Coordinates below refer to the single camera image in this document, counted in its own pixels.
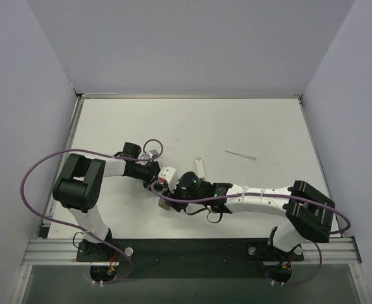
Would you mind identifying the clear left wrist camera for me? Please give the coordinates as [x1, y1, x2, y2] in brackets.
[146, 149, 159, 159]

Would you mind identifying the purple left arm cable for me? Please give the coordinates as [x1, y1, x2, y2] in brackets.
[20, 138, 164, 237]

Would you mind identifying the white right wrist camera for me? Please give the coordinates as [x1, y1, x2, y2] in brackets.
[158, 167, 180, 192]

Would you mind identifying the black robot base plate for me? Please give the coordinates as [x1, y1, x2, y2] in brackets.
[76, 238, 304, 279]

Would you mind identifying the aluminium table frame rail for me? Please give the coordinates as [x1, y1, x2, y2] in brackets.
[21, 93, 363, 267]

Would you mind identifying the white remote control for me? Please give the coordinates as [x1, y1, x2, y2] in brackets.
[195, 158, 206, 180]

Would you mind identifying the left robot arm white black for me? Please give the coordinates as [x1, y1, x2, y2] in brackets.
[53, 142, 163, 261]

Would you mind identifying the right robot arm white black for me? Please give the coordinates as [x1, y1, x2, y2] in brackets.
[158, 168, 335, 253]

